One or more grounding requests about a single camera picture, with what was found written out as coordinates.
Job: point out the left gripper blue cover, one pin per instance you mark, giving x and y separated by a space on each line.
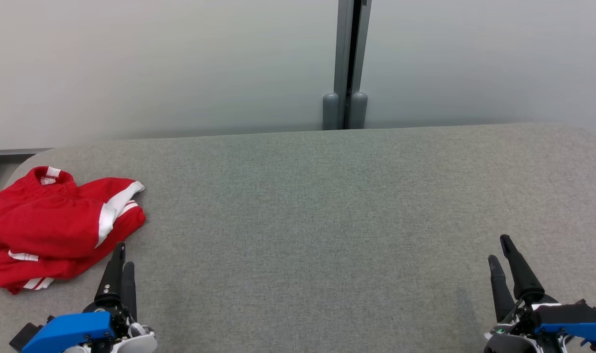
72 328

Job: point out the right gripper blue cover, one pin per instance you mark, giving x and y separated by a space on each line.
567 318

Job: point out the red shorts with white stripe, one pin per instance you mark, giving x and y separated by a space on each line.
42 215

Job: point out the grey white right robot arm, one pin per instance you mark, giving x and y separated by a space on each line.
506 344

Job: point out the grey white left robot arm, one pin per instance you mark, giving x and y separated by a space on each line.
143 340

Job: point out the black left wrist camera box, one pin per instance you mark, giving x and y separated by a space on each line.
25 338

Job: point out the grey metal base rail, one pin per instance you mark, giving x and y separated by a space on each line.
18 152

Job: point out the grey cylindrical post bumper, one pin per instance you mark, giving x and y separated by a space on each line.
358 112
330 113

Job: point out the grey metal partition post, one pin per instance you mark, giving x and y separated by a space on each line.
344 49

